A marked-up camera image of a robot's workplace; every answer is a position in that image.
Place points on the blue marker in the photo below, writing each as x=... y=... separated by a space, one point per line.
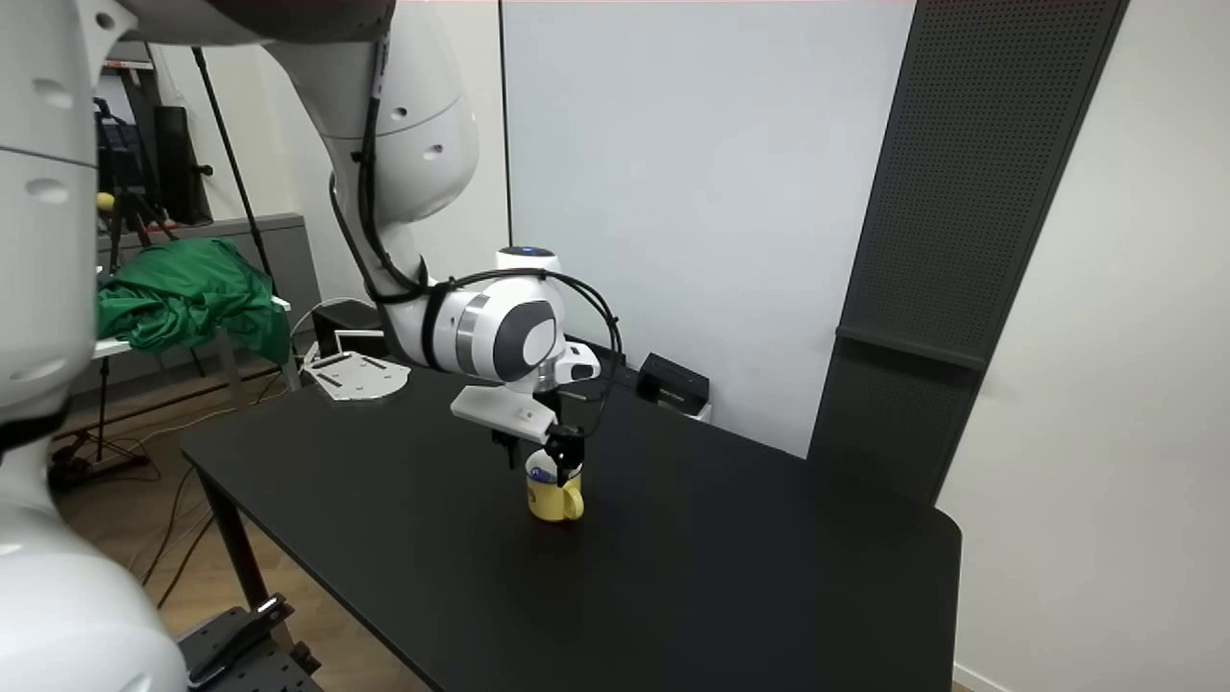
x=543 y=476

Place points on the white backdrop board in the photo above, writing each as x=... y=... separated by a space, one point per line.
x=694 y=194

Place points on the black speaker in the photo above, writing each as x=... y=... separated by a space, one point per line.
x=178 y=166

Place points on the small yellow ball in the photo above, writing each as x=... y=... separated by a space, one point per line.
x=106 y=202

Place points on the black light stand pole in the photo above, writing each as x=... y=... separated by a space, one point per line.
x=234 y=157

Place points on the yellow mug white inside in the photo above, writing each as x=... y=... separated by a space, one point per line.
x=557 y=503

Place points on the black camera tripod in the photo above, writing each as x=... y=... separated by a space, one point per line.
x=128 y=216

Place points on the tall black panel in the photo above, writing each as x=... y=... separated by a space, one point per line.
x=946 y=231

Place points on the black metal mount base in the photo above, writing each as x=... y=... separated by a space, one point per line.
x=253 y=656

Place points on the small black adapter box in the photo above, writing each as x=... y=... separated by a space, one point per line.
x=676 y=384

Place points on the black square box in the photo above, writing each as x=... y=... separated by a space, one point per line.
x=348 y=317

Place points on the black stand feet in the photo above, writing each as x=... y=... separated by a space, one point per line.
x=90 y=462

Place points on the black table leg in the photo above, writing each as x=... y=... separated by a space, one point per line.
x=238 y=553

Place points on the green cloth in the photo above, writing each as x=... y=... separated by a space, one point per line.
x=195 y=303

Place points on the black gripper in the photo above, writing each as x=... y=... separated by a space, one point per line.
x=575 y=412

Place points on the white side table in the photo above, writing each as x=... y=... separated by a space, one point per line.
x=115 y=347

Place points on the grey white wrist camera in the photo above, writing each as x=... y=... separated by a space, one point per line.
x=500 y=411

